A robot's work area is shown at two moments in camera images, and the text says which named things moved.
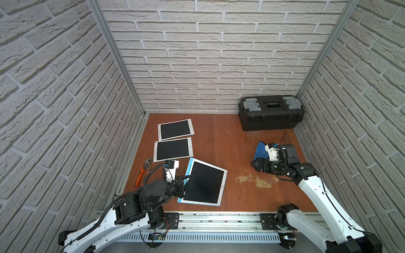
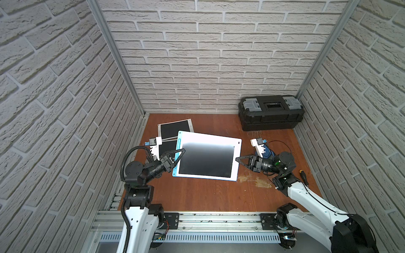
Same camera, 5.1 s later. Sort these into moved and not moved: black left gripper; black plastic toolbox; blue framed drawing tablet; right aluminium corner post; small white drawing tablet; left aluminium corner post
Moved: black left gripper; blue framed drawing tablet
Not moved: black plastic toolbox; small white drawing tablet; right aluminium corner post; left aluminium corner post
